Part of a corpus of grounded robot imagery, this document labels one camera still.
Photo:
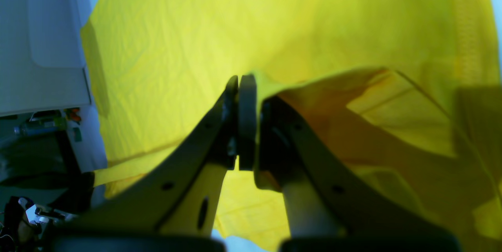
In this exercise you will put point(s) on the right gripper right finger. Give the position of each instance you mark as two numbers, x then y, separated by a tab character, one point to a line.
326	204

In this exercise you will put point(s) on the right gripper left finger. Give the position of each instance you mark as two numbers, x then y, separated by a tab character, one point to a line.
180	196

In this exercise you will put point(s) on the orange yellow T-shirt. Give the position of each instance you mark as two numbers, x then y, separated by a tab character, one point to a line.
407	93

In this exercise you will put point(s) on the grey partition right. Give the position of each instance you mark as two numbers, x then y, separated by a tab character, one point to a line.
41	56

